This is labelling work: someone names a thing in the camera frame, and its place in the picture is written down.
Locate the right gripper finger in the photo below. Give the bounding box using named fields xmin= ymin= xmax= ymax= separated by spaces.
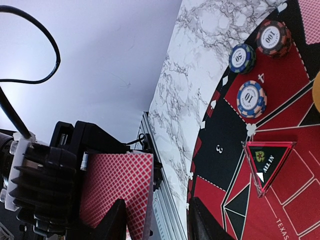
xmin=187 ymin=197 xmax=234 ymax=240

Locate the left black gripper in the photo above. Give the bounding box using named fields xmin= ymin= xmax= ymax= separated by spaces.
xmin=0 ymin=120 xmax=163 ymax=240

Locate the red playing card deck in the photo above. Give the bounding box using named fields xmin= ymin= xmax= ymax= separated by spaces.
xmin=79 ymin=153 xmax=154 ymax=240

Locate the small black triangle marker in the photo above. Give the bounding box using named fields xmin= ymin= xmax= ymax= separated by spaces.
xmin=241 ymin=141 xmax=297 ymax=198

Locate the white chip stack seat four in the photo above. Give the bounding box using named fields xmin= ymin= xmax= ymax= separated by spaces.
xmin=236 ymin=80 xmax=268 ymax=119

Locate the green chip seat four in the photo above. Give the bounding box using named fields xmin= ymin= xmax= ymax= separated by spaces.
xmin=228 ymin=43 xmax=257 ymax=74

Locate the orange dealer button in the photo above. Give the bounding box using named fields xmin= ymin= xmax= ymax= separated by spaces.
xmin=312 ymin=72 xmax=320 ymax=112

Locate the white chip seat five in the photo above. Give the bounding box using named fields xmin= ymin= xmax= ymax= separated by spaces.
xmin=256 ymin=20 xmax=293 ymax=58

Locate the dealt red playing cards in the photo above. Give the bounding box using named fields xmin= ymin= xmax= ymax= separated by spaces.
xmin=298 ymin=0 xmax=320 ymax=45

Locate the round red black poker mat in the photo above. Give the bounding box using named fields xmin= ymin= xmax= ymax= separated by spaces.
xmin=186 ymin=0 xmax=320 ymax=240

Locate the aluminium front rail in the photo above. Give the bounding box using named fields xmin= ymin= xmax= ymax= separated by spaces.
xmin=139 ymin=111 xmax=187 ymax=240

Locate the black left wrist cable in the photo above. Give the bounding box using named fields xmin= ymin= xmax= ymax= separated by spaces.
xmin=0 ymin=4 xmax=62 ymax=138

